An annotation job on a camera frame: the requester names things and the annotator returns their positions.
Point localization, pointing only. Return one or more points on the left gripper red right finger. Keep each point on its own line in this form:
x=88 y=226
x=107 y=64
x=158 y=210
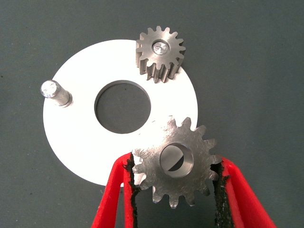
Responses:
x=240 y=202

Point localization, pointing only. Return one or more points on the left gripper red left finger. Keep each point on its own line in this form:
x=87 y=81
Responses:
x=114 y=197

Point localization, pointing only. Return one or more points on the small steel planetary gear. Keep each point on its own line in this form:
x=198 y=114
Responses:
x=152 y=166
x=147 y=52

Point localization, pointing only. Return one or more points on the round white metal carrier plate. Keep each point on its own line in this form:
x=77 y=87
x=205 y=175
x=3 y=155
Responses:
x=76 y=133

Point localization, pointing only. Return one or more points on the dark grey table cloth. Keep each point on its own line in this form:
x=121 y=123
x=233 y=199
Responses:
x=237 y=35

